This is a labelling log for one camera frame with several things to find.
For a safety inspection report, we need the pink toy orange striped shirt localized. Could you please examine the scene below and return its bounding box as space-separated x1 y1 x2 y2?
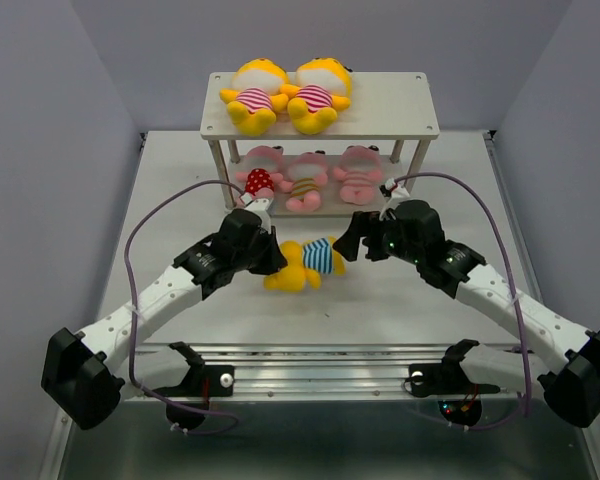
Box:
279 150 328 214

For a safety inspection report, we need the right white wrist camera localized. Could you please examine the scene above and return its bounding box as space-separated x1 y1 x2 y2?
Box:
379 178 411 218

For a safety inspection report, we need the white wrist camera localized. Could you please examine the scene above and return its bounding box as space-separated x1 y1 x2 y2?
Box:
239 193 273 231
379 178 411 218

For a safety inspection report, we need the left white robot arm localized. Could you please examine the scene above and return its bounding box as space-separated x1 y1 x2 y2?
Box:
41 199 287 434

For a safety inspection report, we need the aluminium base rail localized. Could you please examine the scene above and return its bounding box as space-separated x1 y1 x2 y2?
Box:
115 344 548 402

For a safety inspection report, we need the white two-tier wooden shelf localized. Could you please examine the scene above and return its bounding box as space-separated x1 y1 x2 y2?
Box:
199 71 440 219

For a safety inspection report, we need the yellow toy blue striped shirt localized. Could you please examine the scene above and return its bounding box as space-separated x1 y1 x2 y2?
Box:
263 236 346 293

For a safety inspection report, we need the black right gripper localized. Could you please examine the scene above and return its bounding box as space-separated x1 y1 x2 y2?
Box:
331 210 423 265

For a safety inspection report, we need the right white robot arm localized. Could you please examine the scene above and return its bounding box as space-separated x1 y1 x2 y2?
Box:
334 200 600 428

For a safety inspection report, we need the yellow toy pink striped shirt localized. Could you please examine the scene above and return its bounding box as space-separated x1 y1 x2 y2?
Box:
219 57 289 137

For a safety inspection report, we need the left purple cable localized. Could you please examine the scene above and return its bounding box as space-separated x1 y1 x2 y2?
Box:
123 179 246 436

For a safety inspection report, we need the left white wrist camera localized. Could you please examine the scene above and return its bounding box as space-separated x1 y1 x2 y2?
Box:
239 193 273 231

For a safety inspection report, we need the pink toy red polka-dot shirt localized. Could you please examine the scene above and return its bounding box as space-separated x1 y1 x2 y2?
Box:
234 146 284 198

